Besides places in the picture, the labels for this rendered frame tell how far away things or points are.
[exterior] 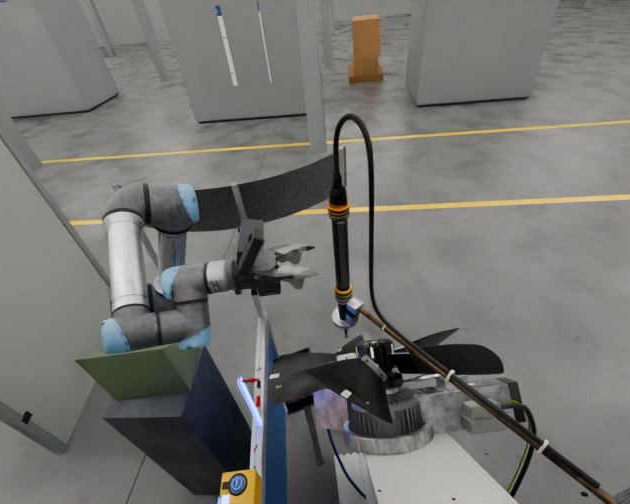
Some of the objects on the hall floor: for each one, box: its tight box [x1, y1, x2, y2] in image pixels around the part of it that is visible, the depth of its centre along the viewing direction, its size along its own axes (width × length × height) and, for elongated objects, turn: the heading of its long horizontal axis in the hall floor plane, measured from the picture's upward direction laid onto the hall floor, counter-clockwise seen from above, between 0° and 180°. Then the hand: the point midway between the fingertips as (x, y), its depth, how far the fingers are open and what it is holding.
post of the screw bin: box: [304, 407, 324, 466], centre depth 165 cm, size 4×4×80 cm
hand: (312, 257), depth 78 cm, fingers open, 8 cm apart
